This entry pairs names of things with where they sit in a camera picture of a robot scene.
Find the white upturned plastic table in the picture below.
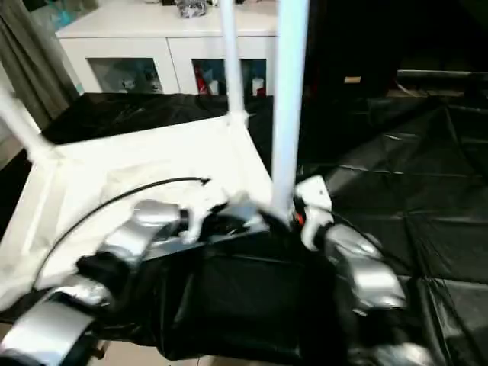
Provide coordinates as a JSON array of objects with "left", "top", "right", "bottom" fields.
[{"left": 0, "top": 114, "right": 279, "bottom": 306}]

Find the black work mat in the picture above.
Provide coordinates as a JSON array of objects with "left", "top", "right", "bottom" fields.
[{"left": 0, "top": 88, "right": 488, "bottom": 366}]

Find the white glass-door cabinet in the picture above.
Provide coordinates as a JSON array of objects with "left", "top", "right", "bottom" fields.
[{"left": 55, "top": 0, "right": 279, "bottom": 96}]

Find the grey crumpled object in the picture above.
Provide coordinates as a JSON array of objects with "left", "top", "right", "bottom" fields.
[{"left": 175, "top": 0, "right": 208, "bottom": 19}]

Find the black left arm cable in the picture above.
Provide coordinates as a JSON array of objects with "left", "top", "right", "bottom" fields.
[{"left": 30, "top": 177, "right": 211, "bottom": 291}]

